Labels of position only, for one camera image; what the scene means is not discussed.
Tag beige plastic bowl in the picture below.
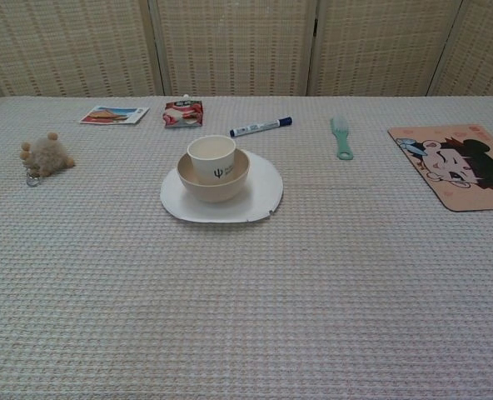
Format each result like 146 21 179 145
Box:
176 148 251 204

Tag white paper cup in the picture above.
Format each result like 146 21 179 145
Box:
187 135 237 185

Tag white paper plate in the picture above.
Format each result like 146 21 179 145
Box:
159 149 285 223

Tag blue capped white marker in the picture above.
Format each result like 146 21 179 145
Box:
229 115 294 138

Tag red snack pouch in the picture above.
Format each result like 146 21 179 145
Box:
162 95 203 130

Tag white woven tablecloth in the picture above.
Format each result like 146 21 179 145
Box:
0 95 493 400

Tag woven bamboo screen panel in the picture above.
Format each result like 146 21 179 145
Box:
306 0 466 98
427 0 493 98
0 0 167 103
148 0 318 98

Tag temple photo postcard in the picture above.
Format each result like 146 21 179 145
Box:
78 105 151 126

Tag cartoon girl mouse pad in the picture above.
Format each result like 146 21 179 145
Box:
386 122 493 213

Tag green handled brush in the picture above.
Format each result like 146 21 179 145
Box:
329 117 355 161

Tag fluffy beige plush keychain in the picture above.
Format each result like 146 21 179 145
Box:
20 132 77 188

